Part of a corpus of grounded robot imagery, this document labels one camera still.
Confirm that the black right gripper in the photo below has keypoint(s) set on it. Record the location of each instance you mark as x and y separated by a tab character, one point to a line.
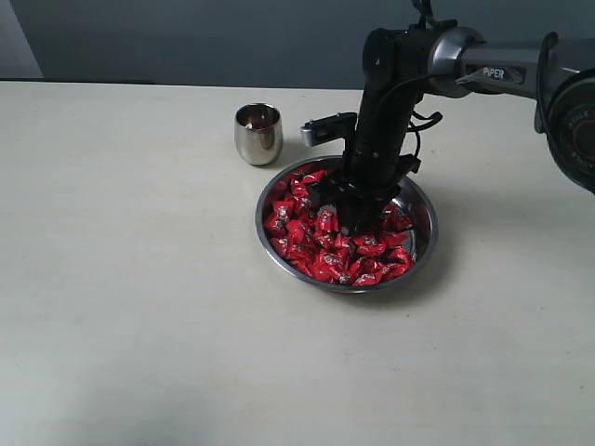
362	185

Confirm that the red candy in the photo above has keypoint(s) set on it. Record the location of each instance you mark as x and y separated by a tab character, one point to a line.
281	214
286	249
300	186
394	219
391	271
330	274
338	258
327	220

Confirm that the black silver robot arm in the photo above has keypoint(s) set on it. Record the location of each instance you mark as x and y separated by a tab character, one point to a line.
441	58

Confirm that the round stainless steel plate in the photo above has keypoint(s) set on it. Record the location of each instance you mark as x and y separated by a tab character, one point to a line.
370	249

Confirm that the stainless steel cup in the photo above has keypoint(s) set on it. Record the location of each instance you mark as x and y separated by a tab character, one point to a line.
258	133

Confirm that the red wrapped candy top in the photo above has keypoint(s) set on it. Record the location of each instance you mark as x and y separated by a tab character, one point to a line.
300	186

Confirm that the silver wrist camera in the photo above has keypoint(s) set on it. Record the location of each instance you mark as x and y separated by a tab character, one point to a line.
337	126

